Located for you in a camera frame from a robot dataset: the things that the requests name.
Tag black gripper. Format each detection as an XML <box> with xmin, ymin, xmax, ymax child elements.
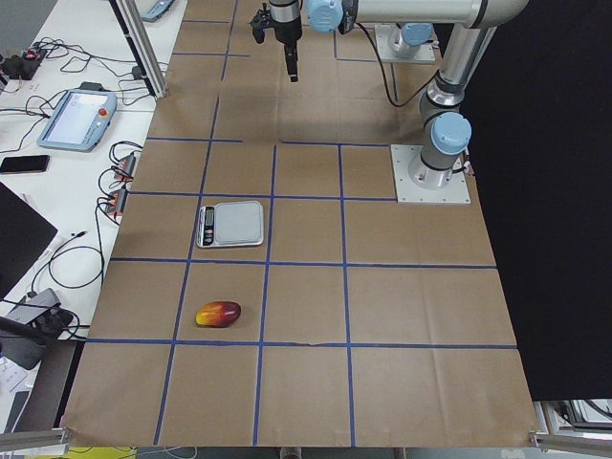
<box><xmin>269</xmin><ymin>0</ymin><xmax>301</xmax><ymax>82</ymax></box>

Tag red yellow mango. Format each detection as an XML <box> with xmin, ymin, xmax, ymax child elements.
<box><xmin>195</xmin><ymin>301</ymin><xmax>242</xmax><ymax>328</ymax></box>

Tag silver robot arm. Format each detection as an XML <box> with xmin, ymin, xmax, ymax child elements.
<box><xmin>250</xmin><ymin>0</ymin><xmax>527</xmax><ymax>190</ymax></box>
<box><xmin>387</xmin><ymin>23</ymin><xmax>435</xmax><ymax>62</ymax></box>

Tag silver digital kitchen scale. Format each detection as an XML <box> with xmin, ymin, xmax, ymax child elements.
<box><xmin>196</xmin><ymin>201</ymin><xmax>264</xmax><ymax>249</ymax></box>

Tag blue teach pendant tablet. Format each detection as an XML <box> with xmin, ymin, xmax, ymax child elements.
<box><xmin>36</xmin><ymin>89</ymin><xmax>118</xmax><ymax>152</ymax></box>

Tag black smartphone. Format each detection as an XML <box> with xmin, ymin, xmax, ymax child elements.
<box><xmin>0</xmin><ymin>155</ymin><xmax>50</xmax><ymax>174</ymax></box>

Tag brown paper table cover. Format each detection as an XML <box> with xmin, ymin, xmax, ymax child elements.
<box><xmin>63</xmin><ymin>1</ymin><xmax>536</xmax><ymax>448</ymax></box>

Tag black laptop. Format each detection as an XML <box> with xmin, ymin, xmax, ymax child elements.
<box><xmin>0</xmin><ymin>184</ymin><xmax>57</xmax><ymax>298</ymax></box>

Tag grey usb hub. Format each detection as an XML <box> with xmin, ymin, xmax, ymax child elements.
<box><xmin>6</xmin><ymin>288</ymin><xmax>61</xmax><ymax>325</ymax></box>

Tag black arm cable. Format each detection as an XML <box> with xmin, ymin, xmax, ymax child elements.
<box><xmin>356</xmin><ymin>21</ymin><xmax>439</xmax><ymax>109</ymax></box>

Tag aluminium frame post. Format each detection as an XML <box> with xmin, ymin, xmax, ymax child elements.
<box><xmin>109</xmin><ymin>0</ymin><xmax>167</xmax><ymax>100</ymax></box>

